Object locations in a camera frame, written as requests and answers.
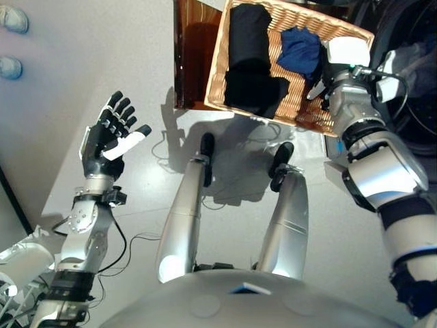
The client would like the silver robot torso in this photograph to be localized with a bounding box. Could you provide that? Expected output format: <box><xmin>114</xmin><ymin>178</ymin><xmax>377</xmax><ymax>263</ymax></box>
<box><xmin>98</xmin><ymin>262</ymin><xmax>414</xmax><ymax>328</ymax></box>

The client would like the white sneaker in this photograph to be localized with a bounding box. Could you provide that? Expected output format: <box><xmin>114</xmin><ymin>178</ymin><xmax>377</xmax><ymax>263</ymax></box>
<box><xmin>0</xmin><ymin>56</ymin><xmax>24</xmax><ymax>81</ymax></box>
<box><xmin>0</xmin><ymin>6</ymin><xmax>30</xmax><ymax>34</ymax></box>

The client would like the brown acrylic stool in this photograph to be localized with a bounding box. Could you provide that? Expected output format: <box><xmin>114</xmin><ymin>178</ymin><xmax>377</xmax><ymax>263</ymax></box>
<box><xmin>173</xmin><ymin>0</ymin><xmax>225</xmax><ymax>111</ymax></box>

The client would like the dark blue garment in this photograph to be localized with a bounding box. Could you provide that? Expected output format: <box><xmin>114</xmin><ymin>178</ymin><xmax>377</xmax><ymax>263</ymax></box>
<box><xmin>276</xmin><ymin>27</ymin><xmax>324</xmax><ymax>82</ymax></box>

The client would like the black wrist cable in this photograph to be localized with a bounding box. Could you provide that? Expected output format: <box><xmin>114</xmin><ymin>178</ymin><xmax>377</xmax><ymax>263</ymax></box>
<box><xmin>51</xmin><ymin>208</ymin><xmax>128</xmax><ymax>274</ymax></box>
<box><xmin>361</xmin><ymin>66</ymin><xmax>409</xmax><ymax>119</ymax></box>

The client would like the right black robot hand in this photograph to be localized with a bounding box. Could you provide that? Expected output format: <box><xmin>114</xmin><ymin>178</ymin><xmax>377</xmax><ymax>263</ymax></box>
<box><xmin>305</xmin><ymin>36</ymin><xmax>371</xmax><ymax>102</ymax></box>

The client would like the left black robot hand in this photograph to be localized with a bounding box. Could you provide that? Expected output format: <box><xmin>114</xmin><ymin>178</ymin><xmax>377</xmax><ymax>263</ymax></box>
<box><xmin>79</xmin><ymin>90</ymin><xmax>153</xmax><ymax>180</ymax></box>

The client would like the left silver robot leg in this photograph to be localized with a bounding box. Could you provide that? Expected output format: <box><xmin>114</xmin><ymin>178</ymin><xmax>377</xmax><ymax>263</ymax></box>
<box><xmin>155</xmin><ymin>132</ymin><xmax>216</xmax><ymax>284</ymax></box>

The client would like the woven wicker laundry basket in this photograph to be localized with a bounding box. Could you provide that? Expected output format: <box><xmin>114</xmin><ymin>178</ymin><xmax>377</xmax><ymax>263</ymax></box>
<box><xmin>203</xmin><ymin>0</ymin><xmax>376</xmax><ymax>138</ymax></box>

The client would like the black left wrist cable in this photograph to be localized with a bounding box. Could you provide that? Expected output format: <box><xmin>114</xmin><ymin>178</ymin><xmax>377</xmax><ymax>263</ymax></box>
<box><xmin>51</xmin><ymin>208</ymin><xmax>128</xmax><ymax>274</ymax></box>

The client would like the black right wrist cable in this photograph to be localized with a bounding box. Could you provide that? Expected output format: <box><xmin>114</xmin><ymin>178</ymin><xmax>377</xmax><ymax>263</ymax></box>
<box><xmin>361</xmin><ymin>66</ymin><xmax>409</xmax><ymax>119</ymax></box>

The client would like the white appliance platform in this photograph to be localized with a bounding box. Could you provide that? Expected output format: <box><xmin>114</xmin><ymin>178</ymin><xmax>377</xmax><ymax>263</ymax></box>
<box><xmin>323</xmin><ymin>136</ymin><xmax>349</xmax><ymax>178</ymax></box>

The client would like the grey front-load washing machine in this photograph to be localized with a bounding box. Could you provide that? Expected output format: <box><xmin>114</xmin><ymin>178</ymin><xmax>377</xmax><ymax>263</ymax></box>
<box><xmin>324</xmin><ymin>0</ymin><xmax>437</xmax><ymax>165</ymax></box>

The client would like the silver robot leg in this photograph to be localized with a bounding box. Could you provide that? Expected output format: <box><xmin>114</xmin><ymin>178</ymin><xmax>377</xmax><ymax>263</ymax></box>
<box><xmin>254</xmin><ymin>141</ymin><xmax>310</xmax><ymax>280</ymax></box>
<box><xmin>155</xmin><ymin>132</ymin><xmax>216</xmax><ymax>284</ymax></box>

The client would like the right silver robot leg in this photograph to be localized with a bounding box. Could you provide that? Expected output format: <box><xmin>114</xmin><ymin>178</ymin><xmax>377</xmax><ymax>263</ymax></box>
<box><xmin>254</xmin><ymin>141</ymin><xmax>310</xmax><ymax>280</ymax></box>

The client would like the black garment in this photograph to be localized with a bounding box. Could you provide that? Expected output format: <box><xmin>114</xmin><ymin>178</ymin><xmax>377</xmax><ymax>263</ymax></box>
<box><xmin>224</xmin><ymin>3</ymin><xmax>291</xmax><ymax>120</ymax></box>

